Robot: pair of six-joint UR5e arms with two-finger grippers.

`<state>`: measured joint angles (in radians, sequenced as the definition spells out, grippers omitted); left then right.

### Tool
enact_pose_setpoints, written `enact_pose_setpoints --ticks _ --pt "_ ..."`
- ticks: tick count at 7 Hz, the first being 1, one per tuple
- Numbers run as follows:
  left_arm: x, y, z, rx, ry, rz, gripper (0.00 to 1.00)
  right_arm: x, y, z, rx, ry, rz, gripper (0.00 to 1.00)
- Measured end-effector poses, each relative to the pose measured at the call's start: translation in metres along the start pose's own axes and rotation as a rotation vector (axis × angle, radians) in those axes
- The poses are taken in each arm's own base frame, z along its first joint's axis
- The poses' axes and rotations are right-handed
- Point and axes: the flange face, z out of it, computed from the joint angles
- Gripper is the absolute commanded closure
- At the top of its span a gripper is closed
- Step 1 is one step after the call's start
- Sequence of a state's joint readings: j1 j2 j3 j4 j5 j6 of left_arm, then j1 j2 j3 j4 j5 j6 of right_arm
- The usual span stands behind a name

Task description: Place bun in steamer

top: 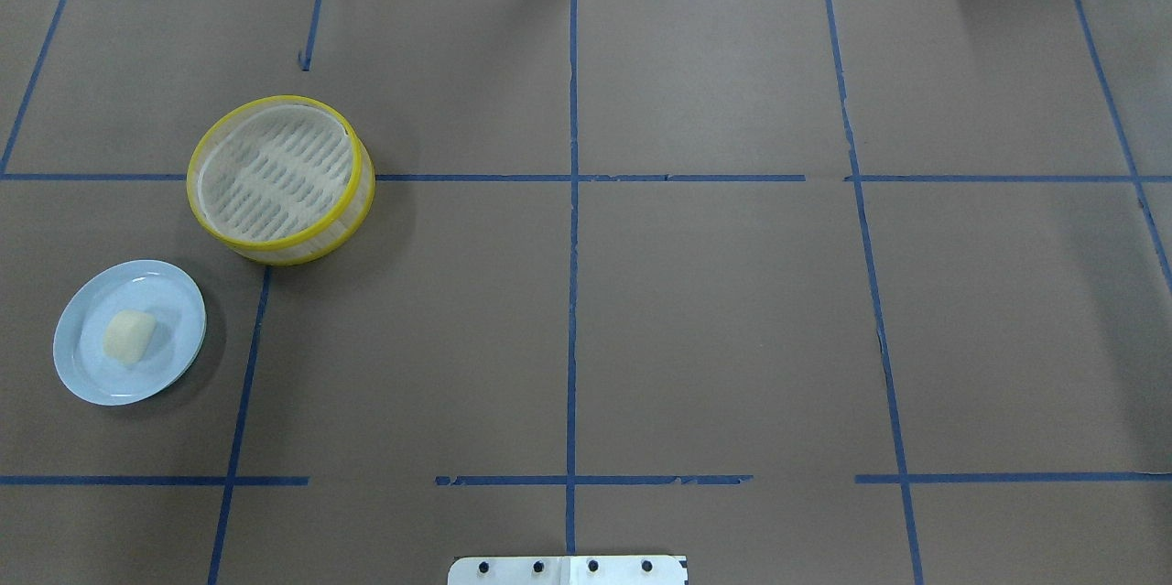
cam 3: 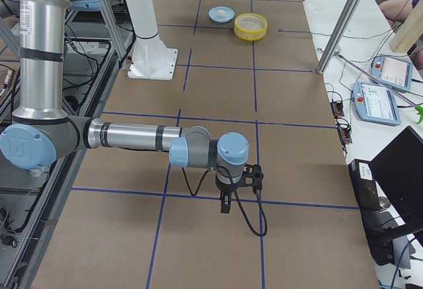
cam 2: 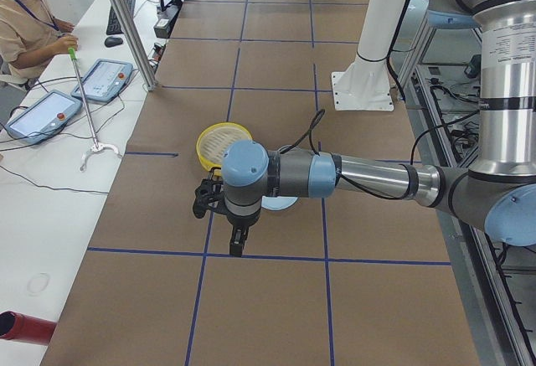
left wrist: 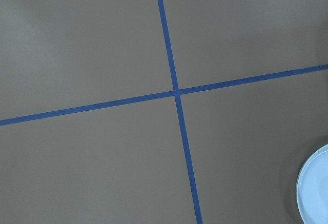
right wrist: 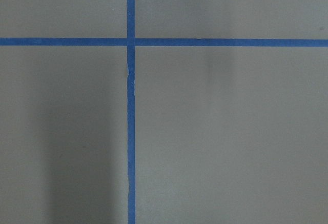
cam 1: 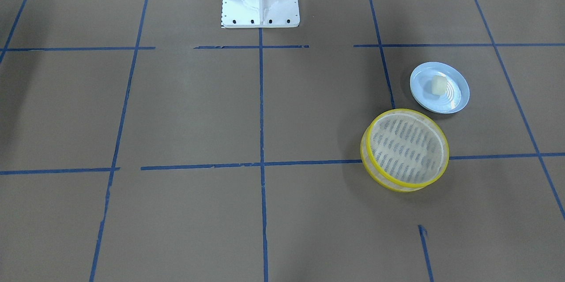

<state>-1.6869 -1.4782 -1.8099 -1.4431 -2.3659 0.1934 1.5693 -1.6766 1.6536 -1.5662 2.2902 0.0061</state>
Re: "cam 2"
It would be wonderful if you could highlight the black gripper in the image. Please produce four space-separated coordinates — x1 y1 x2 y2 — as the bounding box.
226 212 256 257

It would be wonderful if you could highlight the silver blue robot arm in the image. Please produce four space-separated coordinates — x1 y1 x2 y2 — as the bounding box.
219 0 535 256

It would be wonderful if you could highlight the yellow bamboo steamer basket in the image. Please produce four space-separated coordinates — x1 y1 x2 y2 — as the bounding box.
196 122 252 171

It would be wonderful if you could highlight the light blue plate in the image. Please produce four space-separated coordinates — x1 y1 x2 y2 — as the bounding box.
261 196 297 211

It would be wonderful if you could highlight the far blue teach pendant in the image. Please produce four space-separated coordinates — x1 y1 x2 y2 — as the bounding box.
82 59 134 104

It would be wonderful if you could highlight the blue teach pendant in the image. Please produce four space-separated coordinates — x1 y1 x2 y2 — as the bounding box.
5 90 82 144
82 59 134 104

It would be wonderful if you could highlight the black power adapter box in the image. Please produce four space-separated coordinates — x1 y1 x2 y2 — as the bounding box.
153 5 180 39

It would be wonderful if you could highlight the near blue teach pendant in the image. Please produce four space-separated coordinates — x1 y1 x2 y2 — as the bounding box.
5 90 82 144

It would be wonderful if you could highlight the black computer mouse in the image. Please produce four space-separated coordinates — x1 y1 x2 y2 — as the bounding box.
104 36 123 48

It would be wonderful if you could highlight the red cylinder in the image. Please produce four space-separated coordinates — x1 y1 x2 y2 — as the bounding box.
1 311 57 345

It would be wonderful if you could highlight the black keyboard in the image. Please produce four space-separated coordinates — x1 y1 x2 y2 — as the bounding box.
106 0 137 36

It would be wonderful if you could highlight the metal reacher grabber tool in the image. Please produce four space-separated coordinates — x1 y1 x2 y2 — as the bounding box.
68 47 122 172

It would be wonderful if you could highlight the seated person beige shirt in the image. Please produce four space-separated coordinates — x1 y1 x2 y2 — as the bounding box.
1 0 79 80

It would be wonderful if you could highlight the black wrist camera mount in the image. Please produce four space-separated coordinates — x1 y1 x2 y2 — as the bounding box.
193 167 228 219

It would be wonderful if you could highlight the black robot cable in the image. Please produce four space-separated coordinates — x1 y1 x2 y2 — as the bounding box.
277 108 482 199

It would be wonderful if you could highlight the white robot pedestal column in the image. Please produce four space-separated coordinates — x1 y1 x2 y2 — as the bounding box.
332 0 409 111

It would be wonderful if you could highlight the aluminium frame post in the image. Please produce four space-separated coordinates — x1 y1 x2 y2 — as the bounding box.
110 0 157 91

